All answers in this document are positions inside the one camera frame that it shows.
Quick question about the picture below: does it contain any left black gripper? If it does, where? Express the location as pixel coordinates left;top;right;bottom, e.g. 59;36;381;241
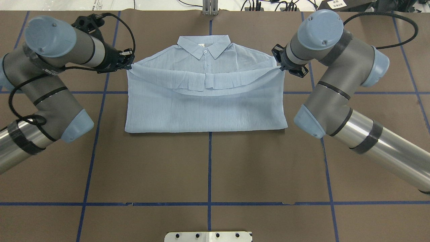
101;43;135;73

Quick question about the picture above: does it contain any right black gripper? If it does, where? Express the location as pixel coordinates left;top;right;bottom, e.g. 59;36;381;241
271;43;309;78

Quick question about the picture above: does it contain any light blue button-up shirt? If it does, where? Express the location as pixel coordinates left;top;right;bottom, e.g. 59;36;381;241
125;35;288;133

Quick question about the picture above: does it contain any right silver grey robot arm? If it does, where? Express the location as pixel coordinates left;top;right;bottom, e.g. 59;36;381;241
272;9;430;195

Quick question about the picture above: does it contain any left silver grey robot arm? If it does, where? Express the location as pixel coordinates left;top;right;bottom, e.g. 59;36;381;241
0;13;136;173

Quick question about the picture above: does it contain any black power adapter box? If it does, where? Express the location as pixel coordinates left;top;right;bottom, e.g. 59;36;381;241
317;0;375;12

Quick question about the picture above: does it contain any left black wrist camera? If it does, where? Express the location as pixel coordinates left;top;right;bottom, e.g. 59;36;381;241
71;14;105;34

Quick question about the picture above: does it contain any grey aluminium profile post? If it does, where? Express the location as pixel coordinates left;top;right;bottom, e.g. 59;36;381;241
202;0;219;16

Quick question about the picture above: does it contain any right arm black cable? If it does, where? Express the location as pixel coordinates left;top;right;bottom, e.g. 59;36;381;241
343;12;419;50

